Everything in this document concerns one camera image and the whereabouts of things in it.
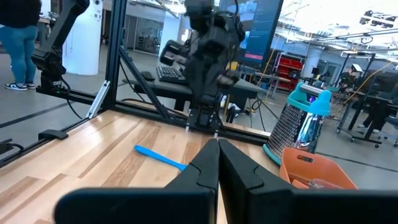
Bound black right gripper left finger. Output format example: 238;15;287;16
54;138;220;224

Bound teal metal box grater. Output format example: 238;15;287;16
262;82;333;166

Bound orange plastic bin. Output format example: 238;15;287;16
279;147;358;190

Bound metal kitchen tongs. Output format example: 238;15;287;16
287;172;346;190

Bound large blue-screen monitor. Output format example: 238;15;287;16
217;0;284;68

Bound person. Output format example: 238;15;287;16
0;0;43;91

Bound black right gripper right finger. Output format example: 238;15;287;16
218;139;398;224

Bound blue silicone spoon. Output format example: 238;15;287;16
133;144;189;172

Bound black device with cable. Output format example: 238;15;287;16
0;138;25;156

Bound red tool cabinet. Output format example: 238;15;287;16
273;52;304;91

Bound black aluminium table frame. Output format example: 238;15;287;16
0;0;271;169

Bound black computer keyboard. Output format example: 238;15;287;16
156;65;187;84

